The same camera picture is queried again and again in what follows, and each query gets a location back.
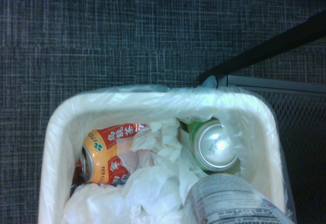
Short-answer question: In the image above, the cream plastic trash bin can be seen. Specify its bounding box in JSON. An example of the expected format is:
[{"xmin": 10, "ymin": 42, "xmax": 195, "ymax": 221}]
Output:
[{"xmin": 38, "ymin": 86, "xmax": 291, "ymax": 224}]

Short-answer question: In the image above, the green drink can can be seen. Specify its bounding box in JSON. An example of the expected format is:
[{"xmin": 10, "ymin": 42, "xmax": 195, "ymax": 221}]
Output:
[{"xmin": 187, "ymin": 118, "xmax": 241, "ymax": 172}]

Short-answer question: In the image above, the clear plastic bin liner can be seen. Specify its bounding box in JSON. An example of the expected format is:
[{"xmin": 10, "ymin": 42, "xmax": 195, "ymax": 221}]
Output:
[{"xmin": 38, "ymin": 76, "xmax": 297, "ymax": 224}]

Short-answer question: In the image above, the crumpled white tissue paper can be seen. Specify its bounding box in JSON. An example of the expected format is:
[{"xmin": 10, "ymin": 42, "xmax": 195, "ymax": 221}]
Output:
[{"xmin": 62, "ymin": 118, "xmax": 207, "ymax": 224}]

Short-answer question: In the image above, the orange red tea can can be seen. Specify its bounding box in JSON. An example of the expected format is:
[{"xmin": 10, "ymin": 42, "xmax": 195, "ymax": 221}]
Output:
[{"xmin": 72, "ymin": 123, "xmax": 148, "ymax": 185}]

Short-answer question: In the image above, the silver drink can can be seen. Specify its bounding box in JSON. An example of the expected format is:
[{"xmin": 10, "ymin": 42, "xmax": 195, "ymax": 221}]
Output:
[{"xmin": 182, "ymin": 173, "xmax": 293, "ymax": 224}]

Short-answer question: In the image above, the black metal mesh furniture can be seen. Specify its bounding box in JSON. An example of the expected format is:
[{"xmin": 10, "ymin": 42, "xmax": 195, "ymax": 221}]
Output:
[{"xmin": 226, "ymin": 75, "xmax": 326, "ymax": 224}]

